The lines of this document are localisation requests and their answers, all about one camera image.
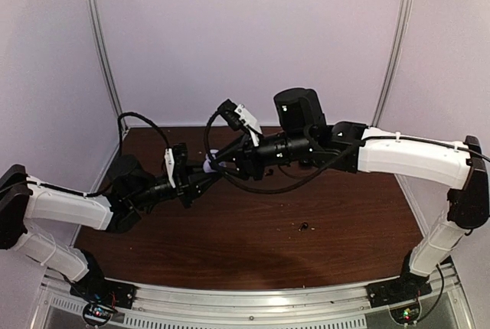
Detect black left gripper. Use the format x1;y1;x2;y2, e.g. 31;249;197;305
129;158;222;209

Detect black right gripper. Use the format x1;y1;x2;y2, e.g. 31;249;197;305
209;130;313;182

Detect lilac earbud charging case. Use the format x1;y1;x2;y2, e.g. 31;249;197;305
202;148;223;174

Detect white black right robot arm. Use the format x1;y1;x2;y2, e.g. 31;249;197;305
207;88;489;300

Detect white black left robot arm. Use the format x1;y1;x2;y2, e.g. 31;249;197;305
1;155;221;301

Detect black earbud front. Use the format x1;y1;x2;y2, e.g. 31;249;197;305
299;222;309;231

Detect left controller circuit board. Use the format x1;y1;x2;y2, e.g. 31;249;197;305
82;303;118;327

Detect controller circuit board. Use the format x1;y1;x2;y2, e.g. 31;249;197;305
82;303;118;327
390;304;421;325

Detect right controller circuit board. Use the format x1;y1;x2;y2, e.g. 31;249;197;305
390;304;421;325

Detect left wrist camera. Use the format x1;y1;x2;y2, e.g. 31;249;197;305
164;143;188;189

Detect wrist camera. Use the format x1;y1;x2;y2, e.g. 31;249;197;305
217;99;263;147
164;143;188;189

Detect black right camera cable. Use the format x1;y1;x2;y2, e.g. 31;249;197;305
204;112;345;194

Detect black camera cable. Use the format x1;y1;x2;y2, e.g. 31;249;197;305
204;112;345;194
116;111;173;154

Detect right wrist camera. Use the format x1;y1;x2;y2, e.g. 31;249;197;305
217;99;263;147

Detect black left camera cable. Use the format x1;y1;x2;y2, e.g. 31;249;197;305
116;111;173;154

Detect aluminium front rail frame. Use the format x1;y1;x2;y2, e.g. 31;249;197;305
106;263;475;328

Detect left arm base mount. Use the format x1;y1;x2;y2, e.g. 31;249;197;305
70;249;136;309

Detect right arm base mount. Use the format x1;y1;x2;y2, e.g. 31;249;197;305
366;256;432;308

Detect left aluminium corner post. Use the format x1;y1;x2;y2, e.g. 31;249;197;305
86;0;123;118

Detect aluminium corner post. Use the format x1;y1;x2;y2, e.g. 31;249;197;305
371;0;413;127
86;0;123;118

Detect right aluminium corner post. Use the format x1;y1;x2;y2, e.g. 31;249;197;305
371;0;413;127

